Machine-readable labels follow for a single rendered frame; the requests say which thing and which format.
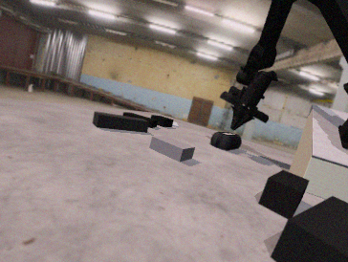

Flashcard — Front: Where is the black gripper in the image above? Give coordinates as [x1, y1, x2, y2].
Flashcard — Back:
[219, 85, 269, 130]

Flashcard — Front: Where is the dark grey switch controller unit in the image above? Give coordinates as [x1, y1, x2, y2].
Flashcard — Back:
[210, 132, 242, 151]

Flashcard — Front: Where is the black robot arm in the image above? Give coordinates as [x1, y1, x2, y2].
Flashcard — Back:
[228, 0, 348, 149]

